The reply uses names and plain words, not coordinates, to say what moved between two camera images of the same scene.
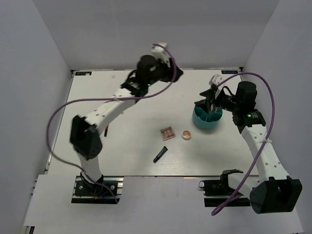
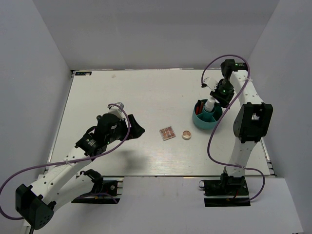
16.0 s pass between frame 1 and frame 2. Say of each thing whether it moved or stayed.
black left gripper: moved
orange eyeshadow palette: stayed
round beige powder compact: stayed
